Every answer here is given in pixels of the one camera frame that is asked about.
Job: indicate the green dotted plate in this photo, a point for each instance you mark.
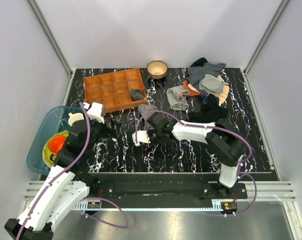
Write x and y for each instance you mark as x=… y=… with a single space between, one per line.
x=48 y=156

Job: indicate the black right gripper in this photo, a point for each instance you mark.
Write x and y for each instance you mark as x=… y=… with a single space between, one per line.
x=149 y=134

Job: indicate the orange cloth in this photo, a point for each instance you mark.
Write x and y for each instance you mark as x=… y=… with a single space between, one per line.
x=189 y=87

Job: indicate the blue plastic bin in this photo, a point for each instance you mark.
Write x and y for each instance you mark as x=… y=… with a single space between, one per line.
x=55 y=121

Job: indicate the cream yellow mug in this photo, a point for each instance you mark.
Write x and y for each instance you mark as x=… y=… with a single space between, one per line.
x=75 y=117

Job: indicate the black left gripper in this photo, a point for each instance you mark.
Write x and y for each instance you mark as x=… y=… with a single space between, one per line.
x=108 y=132

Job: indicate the grey white striped underwear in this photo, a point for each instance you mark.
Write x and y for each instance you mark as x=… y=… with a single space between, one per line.
x=143 y=109

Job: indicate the aluminium frame rail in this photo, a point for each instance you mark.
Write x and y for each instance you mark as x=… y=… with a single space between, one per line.
x=266 y=191

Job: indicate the dark navy cloth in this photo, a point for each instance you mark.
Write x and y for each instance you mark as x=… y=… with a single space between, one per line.
x=211 y=100

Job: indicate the orange wooden compartment tray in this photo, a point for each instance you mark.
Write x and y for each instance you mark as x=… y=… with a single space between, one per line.
x=113 y=89

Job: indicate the black cloth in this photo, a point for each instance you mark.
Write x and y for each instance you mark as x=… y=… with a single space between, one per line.
x=208 y=114

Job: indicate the beige cloth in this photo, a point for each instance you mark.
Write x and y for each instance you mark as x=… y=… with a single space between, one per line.
x=222 y=96

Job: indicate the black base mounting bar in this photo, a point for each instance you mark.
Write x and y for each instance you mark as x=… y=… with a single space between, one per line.
x=143 y=188

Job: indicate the dark blue striped cloth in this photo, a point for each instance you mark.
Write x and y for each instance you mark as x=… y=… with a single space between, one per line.
x=196 y=74

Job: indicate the orange cup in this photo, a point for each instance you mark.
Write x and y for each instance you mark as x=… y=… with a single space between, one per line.
x=56 y=143

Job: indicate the white slotted cable duct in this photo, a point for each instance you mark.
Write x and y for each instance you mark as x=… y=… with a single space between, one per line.
x=205 y=206

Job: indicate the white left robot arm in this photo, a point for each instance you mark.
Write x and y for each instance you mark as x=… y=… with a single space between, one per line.
x=65 y=186

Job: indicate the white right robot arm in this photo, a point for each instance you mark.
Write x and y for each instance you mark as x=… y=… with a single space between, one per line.
x=227 y=144

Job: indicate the striped grey cloth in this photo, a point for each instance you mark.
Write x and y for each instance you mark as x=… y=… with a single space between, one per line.
x=177 y=98

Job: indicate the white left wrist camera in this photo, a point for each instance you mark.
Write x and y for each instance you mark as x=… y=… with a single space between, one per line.
x=95 y=111

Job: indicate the rolled dark grey sock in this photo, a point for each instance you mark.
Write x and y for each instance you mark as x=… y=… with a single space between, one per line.
x=136 y=95

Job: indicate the beige ceramic bowl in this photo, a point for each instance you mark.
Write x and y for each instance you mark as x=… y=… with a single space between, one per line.
x=157 y=69

